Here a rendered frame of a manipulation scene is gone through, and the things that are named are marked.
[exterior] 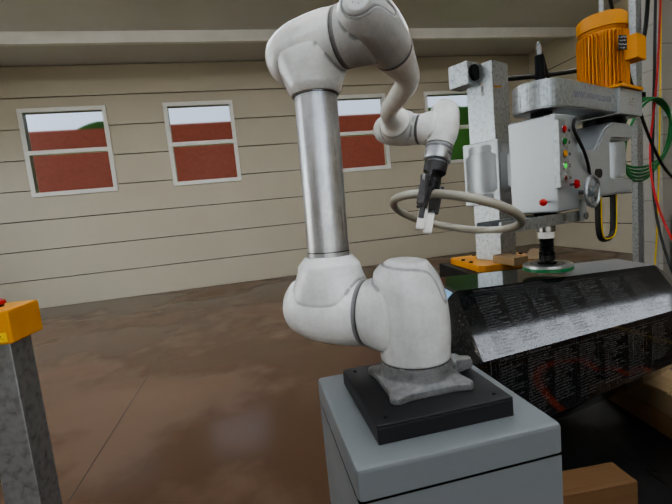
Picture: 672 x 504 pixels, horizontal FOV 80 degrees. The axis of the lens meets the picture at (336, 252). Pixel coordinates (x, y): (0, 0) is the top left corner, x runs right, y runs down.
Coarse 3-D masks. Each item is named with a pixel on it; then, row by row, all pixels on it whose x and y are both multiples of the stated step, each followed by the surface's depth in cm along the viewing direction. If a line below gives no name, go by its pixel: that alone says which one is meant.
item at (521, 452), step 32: (320, 384) 102; (352, 416) 84; (512, 416) 79; (544, 416) 78; (352, 448) 73; (384, 448) 72; (416, 448) 72; (448, 448) 71; (480, 448) 72; (512, 448) 73; (544, 448) 75; (352, 480) 71; (384, 480) 68; (416, 480) 70; (448, 480) 71; (480, 480) 72; (512, 480) 74; (544, 480) 75
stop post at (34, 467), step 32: (0, 320) 91; (32, 320) 100; (0, 352) 94; (32, 352) 101; (0, 384) 94; (32, 384) 100; (0, 416) 95; (32, 416) 99; (0, 448) 96; (32, 448) 97; (32, 480) 98
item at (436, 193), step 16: (400, 192) 141; (416, 192) 134; (432, 192) 130; (448, 192) 128; (464, 192) 127; (400, 208) 161; (496, 208) 128; (512, 208) 129; (448, 224) 171; (512, 224) 149
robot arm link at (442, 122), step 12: (432, 108) 133; (444, 108) 130; (456, 108) 131; (420, 120) 133; (432, 120) 131; (444, 120) 129; (456, 120) 130; (420, 132) 133; (432, 132) 130; (444, 132) 129; (456, 132) 131; (420, 144) 139
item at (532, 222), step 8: (528, 216) 189; (544, 216) 176; (552, 216) 180; (560, 216) 184; (568, 216) 189; (576, 216) 194; (584, 216) 192; (480, 224) 168; (488, 224) 171; (496, 224) 174; (504, 224) 159; (528, 224) 169; (536, 224) 173; (544, 224) 176; (552, 224) 180; (512, 232) 162
